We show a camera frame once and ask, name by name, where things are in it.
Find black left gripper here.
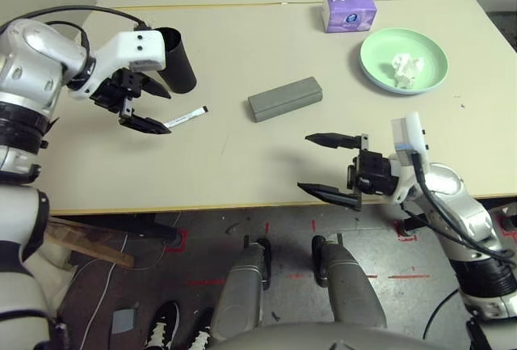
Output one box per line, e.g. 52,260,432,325
89,67,173,136

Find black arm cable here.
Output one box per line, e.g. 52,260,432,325
0,5,153,50
401,151,517,350

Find light green plate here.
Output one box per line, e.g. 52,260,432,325
359,27,450,95

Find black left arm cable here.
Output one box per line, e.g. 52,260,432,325
0,5,153,50

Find white tissue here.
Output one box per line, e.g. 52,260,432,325
389,53,426,90

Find grey robot left leg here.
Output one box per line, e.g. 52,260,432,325
212,238,273,339

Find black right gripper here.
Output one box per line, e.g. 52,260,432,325
296,133,401,211

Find brown wooden block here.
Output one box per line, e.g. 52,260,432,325
46,216,136,268

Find small grey floor box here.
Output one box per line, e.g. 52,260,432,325
111,307,139,335

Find white marker black cap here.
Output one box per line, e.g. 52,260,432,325
162,105,210,131

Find grey glasses case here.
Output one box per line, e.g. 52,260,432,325
246,76,325,124

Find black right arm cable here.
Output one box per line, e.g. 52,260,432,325
401,151,517,350

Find purple tissue pack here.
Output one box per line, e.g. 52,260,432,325
322,0,378,35

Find grey robot leg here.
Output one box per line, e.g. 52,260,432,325
311,234,389,329
212,238,273,339

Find grey robot right leg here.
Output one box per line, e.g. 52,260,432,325
311,234,389,329

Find black white sneaker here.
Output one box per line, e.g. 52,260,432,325
144,301,182,350
188,307,215,350

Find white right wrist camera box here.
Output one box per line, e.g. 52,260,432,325
389,111,430,165

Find black plastic cup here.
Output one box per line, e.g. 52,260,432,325
154,27,198,95

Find black table foot beam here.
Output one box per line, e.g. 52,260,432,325
402,198,517,236
50,212,183,246

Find thin white floor cable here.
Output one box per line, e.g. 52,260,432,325
78,212,183,347

